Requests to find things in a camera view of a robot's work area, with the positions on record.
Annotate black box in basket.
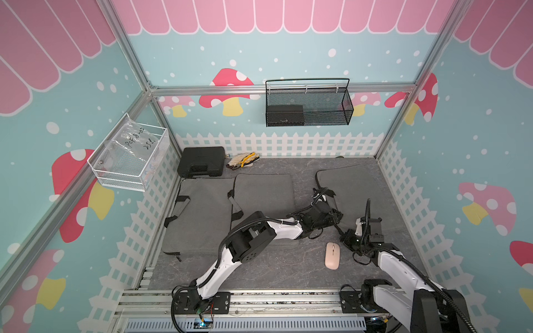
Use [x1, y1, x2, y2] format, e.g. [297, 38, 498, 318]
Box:
[266, 105, 305, 127]

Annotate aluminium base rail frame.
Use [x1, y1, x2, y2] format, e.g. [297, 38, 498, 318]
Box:
[110, 253, 397, 332]

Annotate clear plastic bag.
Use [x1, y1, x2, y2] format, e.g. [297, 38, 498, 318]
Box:
[96, 120, 160, 187]

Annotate pink computer mouse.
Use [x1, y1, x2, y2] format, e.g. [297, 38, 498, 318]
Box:
[324, 242, 341, 270]

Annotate black plastic tool case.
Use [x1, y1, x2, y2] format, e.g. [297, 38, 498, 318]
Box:
[177, 147, 226, 178]

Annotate yellow black pliers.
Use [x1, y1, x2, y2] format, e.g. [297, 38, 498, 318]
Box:
[240, 152, 260, 167]

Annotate black wire mesh basket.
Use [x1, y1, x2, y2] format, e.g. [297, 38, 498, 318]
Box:
[265, 78, 355, 126]

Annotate white wire basket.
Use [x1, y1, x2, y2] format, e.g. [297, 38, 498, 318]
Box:
[87, 114, 170, 191]

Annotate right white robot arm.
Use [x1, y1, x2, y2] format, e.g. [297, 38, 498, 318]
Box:
[341, 199, 477, 332]

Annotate grey laptop bag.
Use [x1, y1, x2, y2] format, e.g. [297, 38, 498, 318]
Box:
[162, 178, 233, 258]
[315, 165, 412, 251]
[227, 174, 296, 230]

